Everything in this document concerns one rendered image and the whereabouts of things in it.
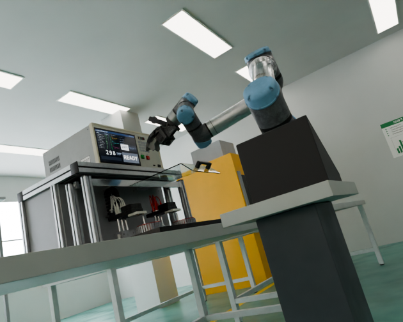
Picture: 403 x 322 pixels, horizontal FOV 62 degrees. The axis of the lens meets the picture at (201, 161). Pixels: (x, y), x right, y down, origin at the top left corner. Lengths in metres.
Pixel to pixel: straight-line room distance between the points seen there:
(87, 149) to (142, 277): 4.22
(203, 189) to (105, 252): 4.54
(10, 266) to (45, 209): 0.84
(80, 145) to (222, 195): 3.78
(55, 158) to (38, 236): 0.38
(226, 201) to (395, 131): 3.06
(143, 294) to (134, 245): 4.72
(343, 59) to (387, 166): 2.06
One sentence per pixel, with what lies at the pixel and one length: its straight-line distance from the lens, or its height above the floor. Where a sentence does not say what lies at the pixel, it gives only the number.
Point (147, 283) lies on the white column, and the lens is 5.60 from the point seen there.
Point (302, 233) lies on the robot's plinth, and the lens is 0.96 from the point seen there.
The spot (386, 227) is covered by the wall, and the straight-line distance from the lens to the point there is 6.43.
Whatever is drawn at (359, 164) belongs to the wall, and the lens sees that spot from 6.46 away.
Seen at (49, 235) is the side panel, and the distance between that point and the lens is 1.57.
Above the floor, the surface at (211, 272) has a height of 0.31.
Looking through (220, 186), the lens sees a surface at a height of 1.52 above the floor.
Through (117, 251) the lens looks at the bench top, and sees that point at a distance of 0.93.
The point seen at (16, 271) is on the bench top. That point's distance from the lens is 0.78.
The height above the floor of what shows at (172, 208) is 0.89.
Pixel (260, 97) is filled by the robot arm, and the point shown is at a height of 1.06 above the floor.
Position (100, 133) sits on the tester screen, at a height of 1.27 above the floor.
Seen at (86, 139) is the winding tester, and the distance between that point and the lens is 1.61.
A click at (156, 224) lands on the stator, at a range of 1.38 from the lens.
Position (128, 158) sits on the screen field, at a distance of 1.66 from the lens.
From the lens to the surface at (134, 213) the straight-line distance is 1.44.
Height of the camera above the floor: 0.67
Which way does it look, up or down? 14 degrees up
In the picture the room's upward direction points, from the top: 15 degrees counter-clockwise
